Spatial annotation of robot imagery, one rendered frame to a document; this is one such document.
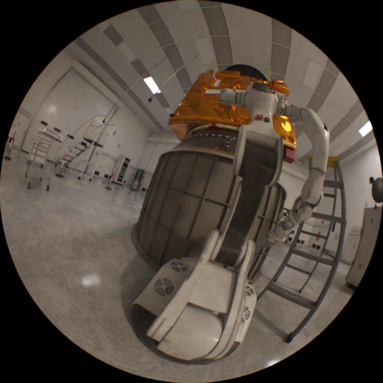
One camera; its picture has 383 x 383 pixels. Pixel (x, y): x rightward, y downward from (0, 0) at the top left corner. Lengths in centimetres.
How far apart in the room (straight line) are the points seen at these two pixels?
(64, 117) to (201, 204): 762
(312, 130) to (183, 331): 74
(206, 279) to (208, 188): 65
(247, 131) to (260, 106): 21
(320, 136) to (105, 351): 116
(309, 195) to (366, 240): 283
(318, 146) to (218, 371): 103
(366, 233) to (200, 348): 311
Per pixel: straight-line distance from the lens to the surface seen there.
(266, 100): 68
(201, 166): 97
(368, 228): 320
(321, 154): 48
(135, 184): 783
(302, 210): 46
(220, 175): 92
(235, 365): 87
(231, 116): 170
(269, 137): 53
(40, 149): 446
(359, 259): 319
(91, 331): 77
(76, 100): 799
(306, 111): 63
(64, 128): 759
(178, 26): 494
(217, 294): 45
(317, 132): 51
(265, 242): 70
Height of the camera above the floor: 73
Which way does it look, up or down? 4 degrees up
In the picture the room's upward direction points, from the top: 19 degrees clockwise
